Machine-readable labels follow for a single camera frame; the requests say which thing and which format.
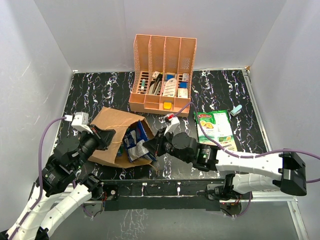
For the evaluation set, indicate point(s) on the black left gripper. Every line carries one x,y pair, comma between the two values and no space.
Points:
105,136

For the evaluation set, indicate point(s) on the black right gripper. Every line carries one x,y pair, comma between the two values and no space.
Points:
156,145

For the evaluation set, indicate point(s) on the blue cookie snack bag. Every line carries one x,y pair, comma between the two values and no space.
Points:
133,143

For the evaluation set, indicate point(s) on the green chips bag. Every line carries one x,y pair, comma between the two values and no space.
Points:
217,126

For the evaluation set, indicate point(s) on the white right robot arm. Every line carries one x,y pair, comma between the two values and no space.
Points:
245,172

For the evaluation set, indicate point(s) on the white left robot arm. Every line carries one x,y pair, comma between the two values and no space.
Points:
41,216

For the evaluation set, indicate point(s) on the yellow sticky note block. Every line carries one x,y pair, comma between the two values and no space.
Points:
167,105

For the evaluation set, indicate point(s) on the white label card pack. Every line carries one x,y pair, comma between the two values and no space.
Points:
170,88

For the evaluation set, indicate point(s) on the white glue stick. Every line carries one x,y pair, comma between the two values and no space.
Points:
142,85

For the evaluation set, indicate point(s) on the orange plastic desk organizer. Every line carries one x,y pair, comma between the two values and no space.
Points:
157,59

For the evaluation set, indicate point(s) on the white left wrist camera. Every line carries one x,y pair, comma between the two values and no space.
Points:
80,122

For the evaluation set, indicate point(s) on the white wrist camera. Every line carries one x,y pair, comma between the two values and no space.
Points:
80,122
173,123

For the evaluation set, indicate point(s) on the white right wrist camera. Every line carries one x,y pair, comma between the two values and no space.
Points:
173,123

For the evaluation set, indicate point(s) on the black mounting rail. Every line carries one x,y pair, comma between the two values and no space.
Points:
161,194

